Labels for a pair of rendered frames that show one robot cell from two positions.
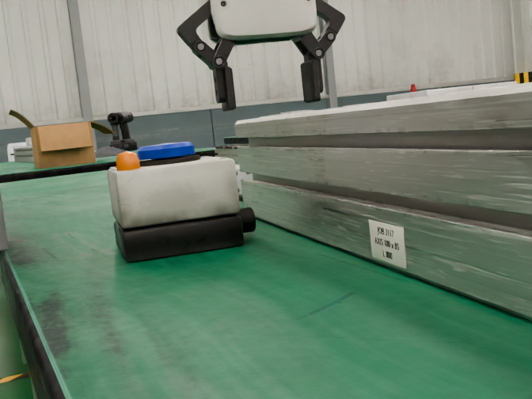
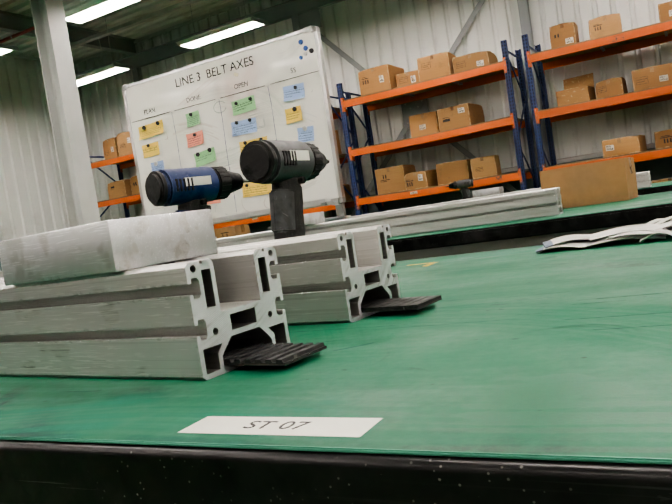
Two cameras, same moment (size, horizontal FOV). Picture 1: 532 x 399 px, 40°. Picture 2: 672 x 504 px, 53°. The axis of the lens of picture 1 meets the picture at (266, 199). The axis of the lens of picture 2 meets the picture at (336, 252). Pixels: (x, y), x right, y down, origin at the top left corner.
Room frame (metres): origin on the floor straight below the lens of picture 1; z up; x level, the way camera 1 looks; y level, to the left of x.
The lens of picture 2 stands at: (-0.55, 0.03, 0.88)
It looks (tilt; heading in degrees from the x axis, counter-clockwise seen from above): 3 degrees down; 320
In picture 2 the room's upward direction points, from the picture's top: 9 degrees counter-clockwise
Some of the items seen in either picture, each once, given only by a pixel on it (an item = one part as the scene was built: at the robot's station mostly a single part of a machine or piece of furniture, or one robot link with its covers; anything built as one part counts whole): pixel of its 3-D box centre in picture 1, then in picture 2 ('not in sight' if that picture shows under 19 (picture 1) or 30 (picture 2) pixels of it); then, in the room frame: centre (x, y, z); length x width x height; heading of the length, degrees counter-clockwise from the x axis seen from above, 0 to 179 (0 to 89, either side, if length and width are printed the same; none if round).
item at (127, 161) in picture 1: (127, 160); not in sight; (0.48, 0.09, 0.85); 0.02 x 0.02 x 0.01
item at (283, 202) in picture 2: not in sight; (302, 215); (0.24, -0.57, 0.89); 0.20 x 0.08 x 0.22; 111
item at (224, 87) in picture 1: (212, 76); not in sight; (0.70, 0.04, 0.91); 0.03 x 0.03 x 0.07; 15
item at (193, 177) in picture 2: not in sight; (212, 230); (0.47, -0.55, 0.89); 0.20 x 0.08 x 0.22; 94
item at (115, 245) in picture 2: not in sight; (110, 262); (0.04, -0.20, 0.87); 0.16 x 0.11 x 0.07; 15
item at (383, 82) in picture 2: not in sight; (439, 156); (6.61, -8.30, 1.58); 2.83 x 0.98 x 3.15; 22
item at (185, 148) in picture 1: (166, 157); not in sight; (0.52, 0.07, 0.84); 0.04 x 0.04 x 0.02
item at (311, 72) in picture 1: (321, 66); not in sight; (0.73, -0.07, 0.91); 0.03 x 0.03 x 0.07; 15
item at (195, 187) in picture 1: (184, 201); not in sight; (0.52, 0.06, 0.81); 0.10 x 0.08 x 0.06; 105
